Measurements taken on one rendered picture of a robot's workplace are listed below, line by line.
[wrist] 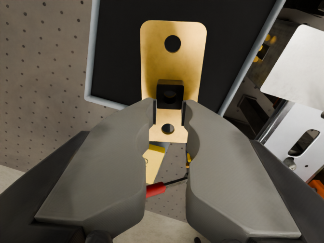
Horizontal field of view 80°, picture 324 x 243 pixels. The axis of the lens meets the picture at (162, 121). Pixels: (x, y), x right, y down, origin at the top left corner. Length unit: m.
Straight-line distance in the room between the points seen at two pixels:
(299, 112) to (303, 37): 0.22
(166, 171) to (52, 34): 0.69
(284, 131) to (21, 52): 0.79
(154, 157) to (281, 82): 0.18
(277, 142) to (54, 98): 0.73
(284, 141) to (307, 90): 0.21
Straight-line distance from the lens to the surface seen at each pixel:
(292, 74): 0.28
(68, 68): 0.75
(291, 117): 0.46
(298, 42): 0.27
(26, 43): 0.80
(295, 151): 0.54
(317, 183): 0.63
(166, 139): 0.15
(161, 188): 0.36
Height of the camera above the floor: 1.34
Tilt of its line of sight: 58 degrees down
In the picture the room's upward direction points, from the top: 175 degrees counter-clockwise
